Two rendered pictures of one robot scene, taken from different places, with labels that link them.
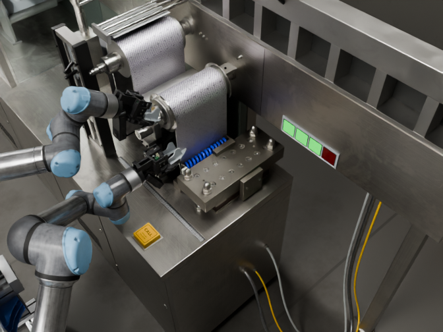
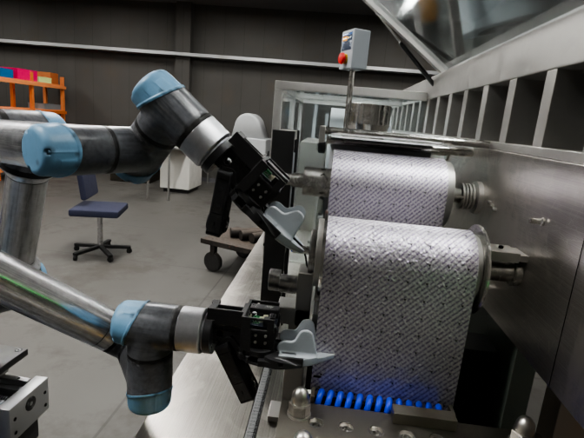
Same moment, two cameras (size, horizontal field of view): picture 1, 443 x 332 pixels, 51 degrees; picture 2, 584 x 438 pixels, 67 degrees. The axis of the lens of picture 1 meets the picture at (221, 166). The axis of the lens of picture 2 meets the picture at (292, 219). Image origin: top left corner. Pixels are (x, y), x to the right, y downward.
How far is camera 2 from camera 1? 112 cm
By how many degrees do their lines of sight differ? 52
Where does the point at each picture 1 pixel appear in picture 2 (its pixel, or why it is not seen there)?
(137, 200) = (215, 418)
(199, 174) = (323, 423)
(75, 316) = not seen: outside the picture
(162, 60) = (394, 209)
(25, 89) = not seen: hidden behind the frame
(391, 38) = not seen: outside the picture
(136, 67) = (340, 190)
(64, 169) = (31, 148)
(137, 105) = (255, 167)
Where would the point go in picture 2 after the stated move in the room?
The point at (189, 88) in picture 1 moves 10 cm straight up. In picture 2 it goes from (391, 228) to (400, 165)
